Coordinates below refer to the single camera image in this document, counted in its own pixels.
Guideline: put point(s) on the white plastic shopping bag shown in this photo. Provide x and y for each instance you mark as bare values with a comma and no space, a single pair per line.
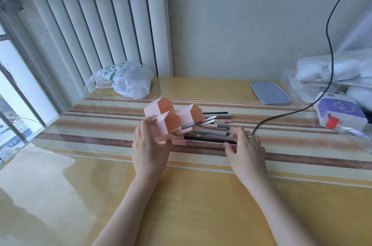
128,80

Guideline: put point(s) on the pile of makeup pens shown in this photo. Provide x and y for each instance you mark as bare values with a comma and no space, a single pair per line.
209,128

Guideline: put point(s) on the pink hexagonal pen holder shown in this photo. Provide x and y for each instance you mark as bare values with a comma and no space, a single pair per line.
168,117

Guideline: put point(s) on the person's left fingers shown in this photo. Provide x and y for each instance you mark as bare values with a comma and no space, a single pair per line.
146,125

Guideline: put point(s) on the white round object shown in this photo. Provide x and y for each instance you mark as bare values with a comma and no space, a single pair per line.
360,96

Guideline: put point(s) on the person's right thumb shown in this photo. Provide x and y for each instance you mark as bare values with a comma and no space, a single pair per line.
230,148

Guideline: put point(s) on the person's right forearm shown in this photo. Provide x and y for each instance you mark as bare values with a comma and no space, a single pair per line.
279,213

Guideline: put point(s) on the person's right hand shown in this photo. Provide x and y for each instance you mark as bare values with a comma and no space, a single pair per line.
250,158

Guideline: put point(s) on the pink slim pencil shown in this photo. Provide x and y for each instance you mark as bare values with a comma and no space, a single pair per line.
200,144

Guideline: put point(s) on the white radiator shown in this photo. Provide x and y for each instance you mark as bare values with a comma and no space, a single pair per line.
101,16

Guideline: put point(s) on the person's left forearm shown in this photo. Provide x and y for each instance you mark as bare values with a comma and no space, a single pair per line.
136,211

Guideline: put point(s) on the person's left hand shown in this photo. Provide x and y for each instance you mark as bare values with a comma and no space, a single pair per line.
149,152

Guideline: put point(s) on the blue container lid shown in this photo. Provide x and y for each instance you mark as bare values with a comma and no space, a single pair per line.
270,93

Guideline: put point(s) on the clear bottle with red cap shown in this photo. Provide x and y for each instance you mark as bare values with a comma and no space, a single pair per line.
351,134

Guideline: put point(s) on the black eyeliner pencil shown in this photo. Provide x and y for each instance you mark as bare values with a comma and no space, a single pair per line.
203,138

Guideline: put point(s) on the striped table runner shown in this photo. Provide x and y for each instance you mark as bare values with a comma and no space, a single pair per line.
110,126

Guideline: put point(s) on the clear plastic storage box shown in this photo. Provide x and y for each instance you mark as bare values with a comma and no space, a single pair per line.
296,88

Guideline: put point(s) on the purple and white box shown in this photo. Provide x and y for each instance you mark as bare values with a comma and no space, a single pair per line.
340,107

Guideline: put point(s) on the white plastic-wrapped bundle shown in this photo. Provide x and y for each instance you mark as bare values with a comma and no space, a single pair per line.
343,67

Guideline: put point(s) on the grey window frame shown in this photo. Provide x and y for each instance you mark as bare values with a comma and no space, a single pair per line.
17,36

